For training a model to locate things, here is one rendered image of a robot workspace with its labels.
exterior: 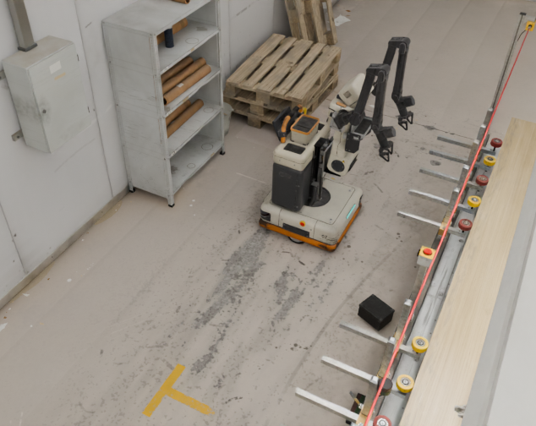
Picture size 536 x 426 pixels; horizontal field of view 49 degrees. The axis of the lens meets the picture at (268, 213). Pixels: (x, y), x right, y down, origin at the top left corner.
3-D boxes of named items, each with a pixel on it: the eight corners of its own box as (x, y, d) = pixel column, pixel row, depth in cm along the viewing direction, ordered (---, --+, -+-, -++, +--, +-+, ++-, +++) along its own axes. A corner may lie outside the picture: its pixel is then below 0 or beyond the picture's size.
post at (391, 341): (372, 397, 300) (387, 340, 268) (374, 392, 302) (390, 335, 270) (379, 401, 298) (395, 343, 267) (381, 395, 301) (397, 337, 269)
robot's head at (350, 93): (336, 94, 396) (352, 83, 386) (347, 80, 411) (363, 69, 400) (348, 111, 399) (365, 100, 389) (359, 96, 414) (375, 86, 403)
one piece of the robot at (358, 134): (338, 150, 418) (341, 123, 404) (352, 130, 437) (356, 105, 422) (359, 155, 413) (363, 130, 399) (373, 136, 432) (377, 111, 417)
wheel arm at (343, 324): (338, 328, 313) (339, 323, 310) (341, 324, 315) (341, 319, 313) (418, 361, 299) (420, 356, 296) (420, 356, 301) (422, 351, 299)
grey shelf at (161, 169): (129, 192, 516) (100, 20, 413) (185, 140, 577) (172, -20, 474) (172, 207, 501) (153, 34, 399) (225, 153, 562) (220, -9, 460)
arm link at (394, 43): (393, 30, 391) (388, 36, 384) (412, 38, 388) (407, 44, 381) (374, 87, 422) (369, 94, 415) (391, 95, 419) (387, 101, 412)
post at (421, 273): (403, 319, 329) (418, 263, 300) (406, 313, 333) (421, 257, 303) (411, 322, 328) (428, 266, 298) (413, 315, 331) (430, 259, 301)
